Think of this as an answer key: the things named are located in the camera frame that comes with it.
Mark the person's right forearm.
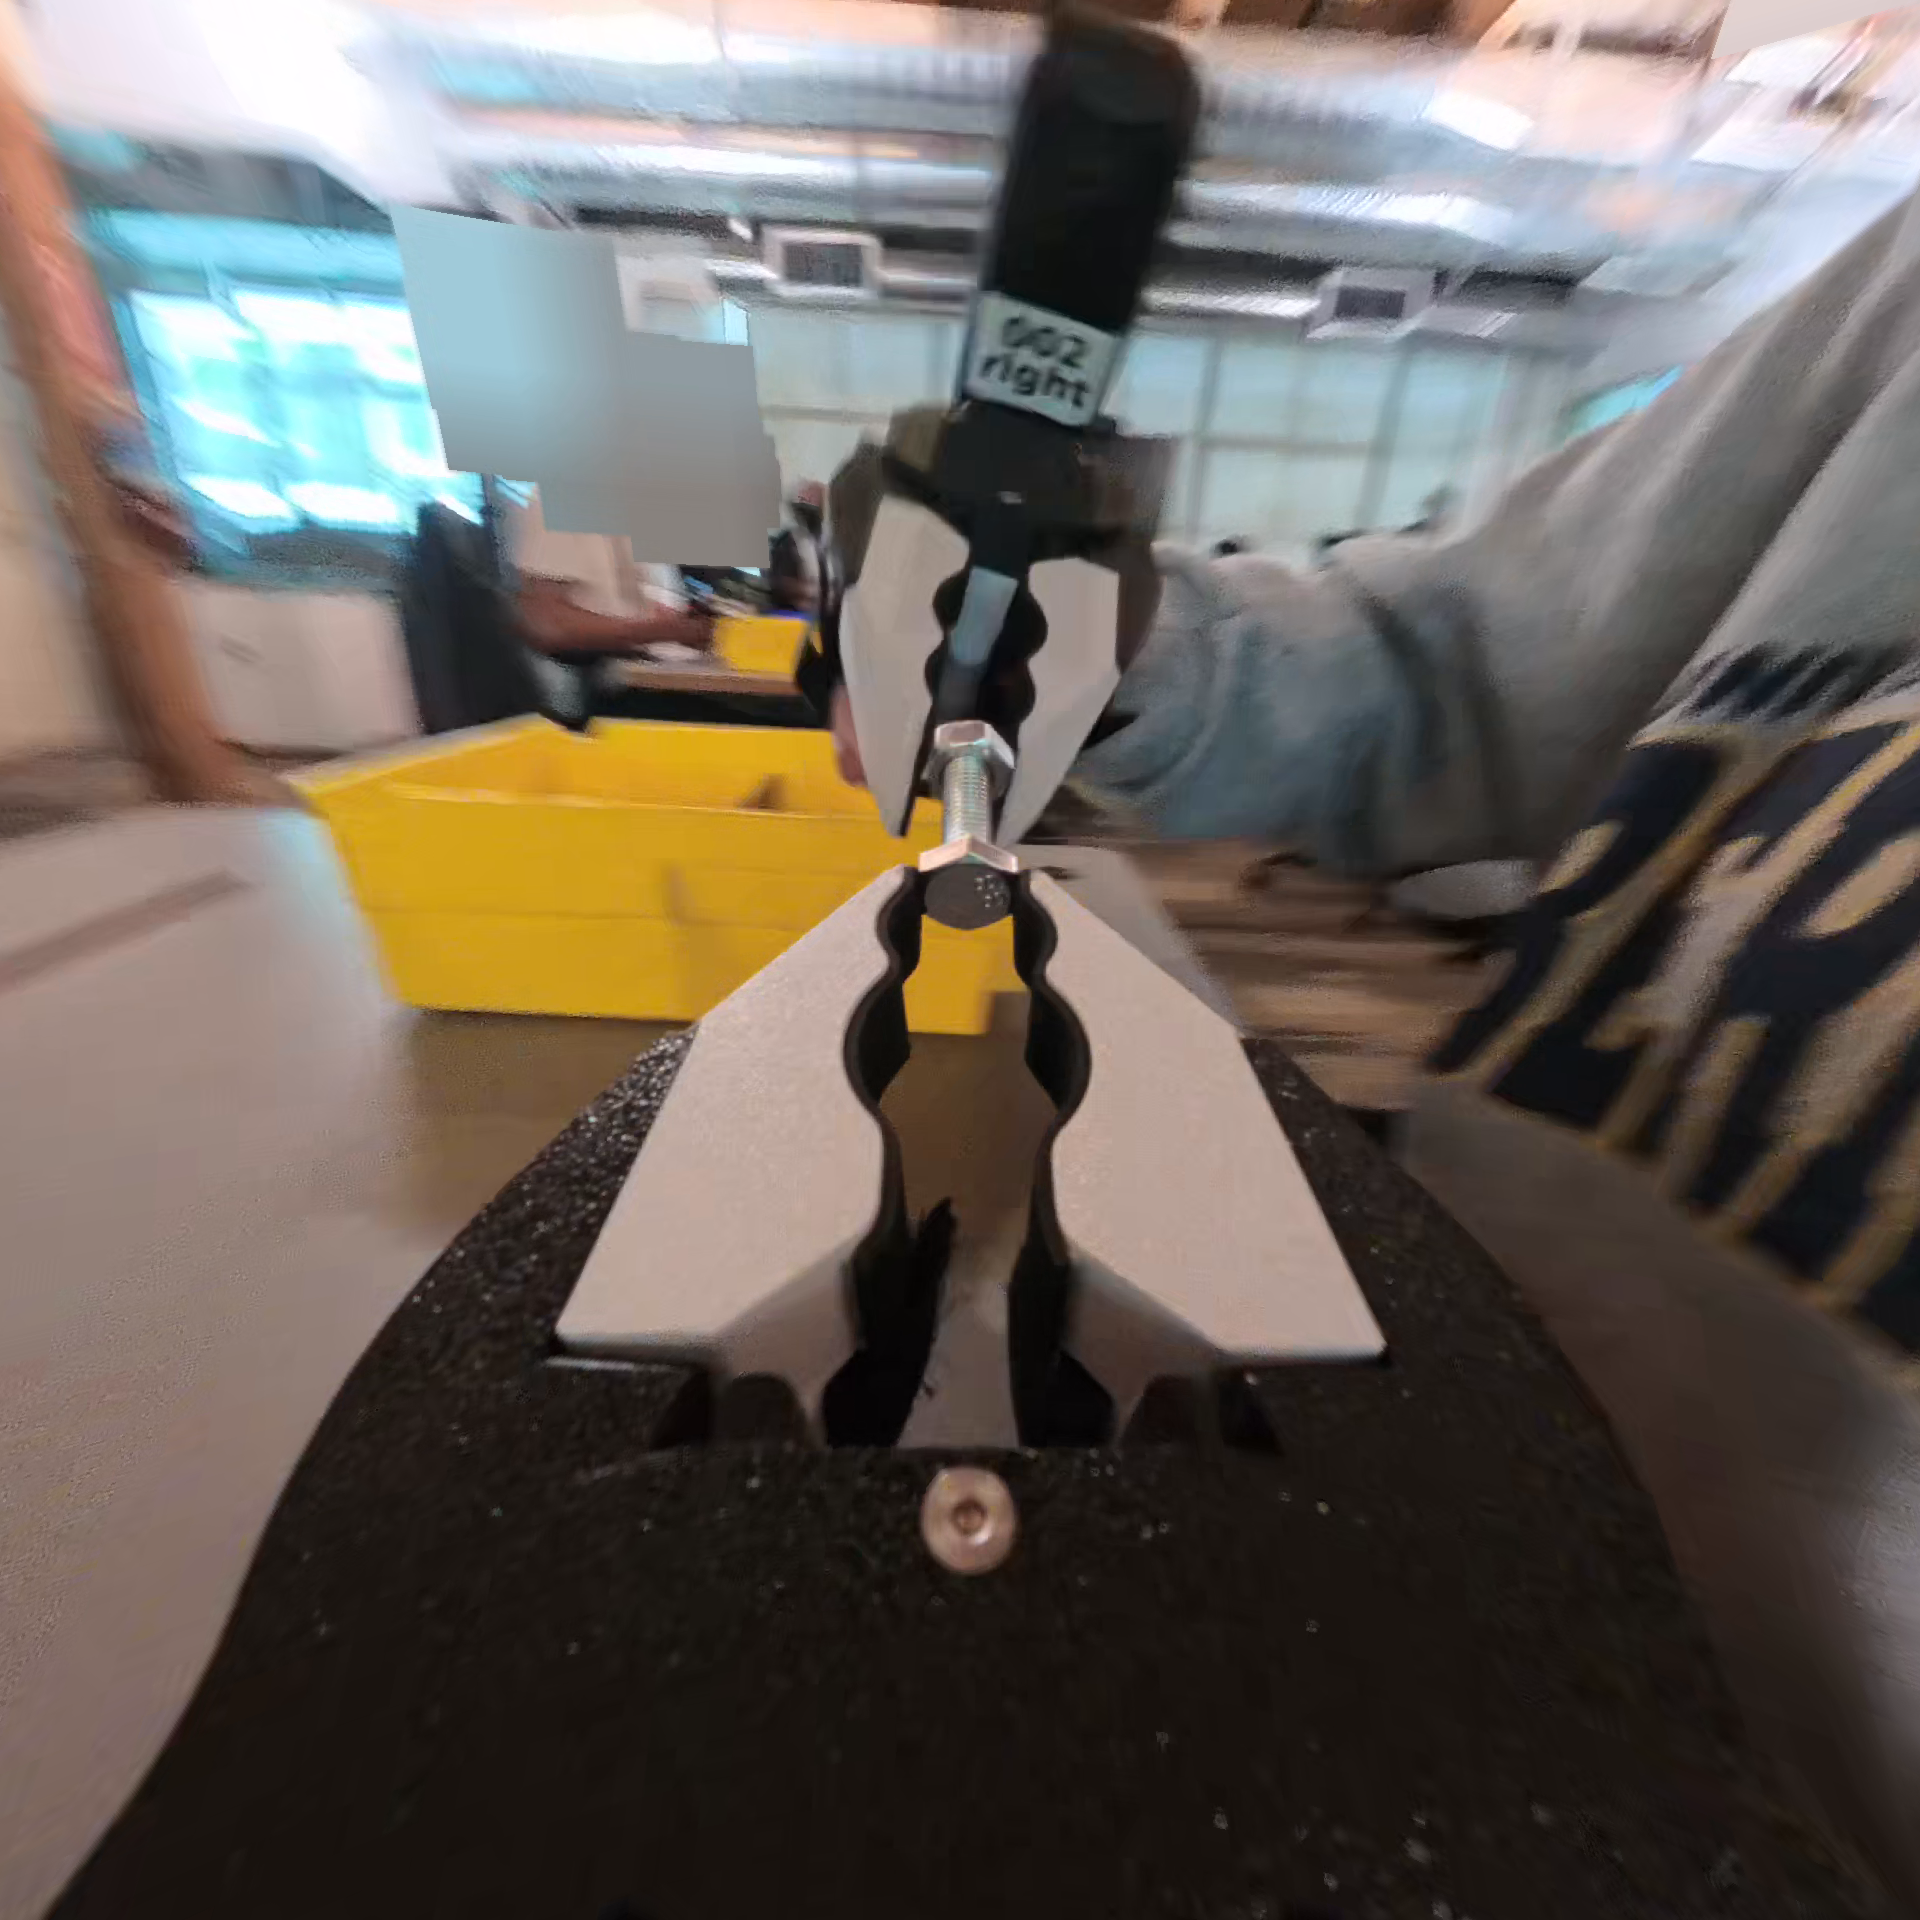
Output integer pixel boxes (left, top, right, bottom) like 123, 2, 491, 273
1073, 187, 1920, 880

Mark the silver hex bolt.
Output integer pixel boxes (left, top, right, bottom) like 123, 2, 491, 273
918, 718, 1023, 858

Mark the yellow plastic bin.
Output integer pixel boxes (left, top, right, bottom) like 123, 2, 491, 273
289, 710, 1037, 1040

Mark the person's torso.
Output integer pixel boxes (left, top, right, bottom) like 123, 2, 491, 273
1423, 643, 1920, 1353

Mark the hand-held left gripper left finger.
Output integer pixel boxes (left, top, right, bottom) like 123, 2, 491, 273
550, 864, 959, 1448

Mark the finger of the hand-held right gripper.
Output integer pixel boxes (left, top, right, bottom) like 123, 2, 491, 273
837, 498, 977, 841
983, 555, 1126, 847

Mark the wooden pillar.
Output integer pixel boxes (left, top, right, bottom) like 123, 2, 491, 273
0, 45, 278, 810

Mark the black office chair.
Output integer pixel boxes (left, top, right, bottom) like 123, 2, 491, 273
402, 502, 531, 736

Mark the white cabinet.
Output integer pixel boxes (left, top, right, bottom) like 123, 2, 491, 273
181, 575, 423, 752

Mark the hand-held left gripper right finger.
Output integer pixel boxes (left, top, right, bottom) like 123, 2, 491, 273
1005, 864, 1388, 1448

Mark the wooden desk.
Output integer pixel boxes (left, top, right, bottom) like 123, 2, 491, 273
593, 659, 819, 728

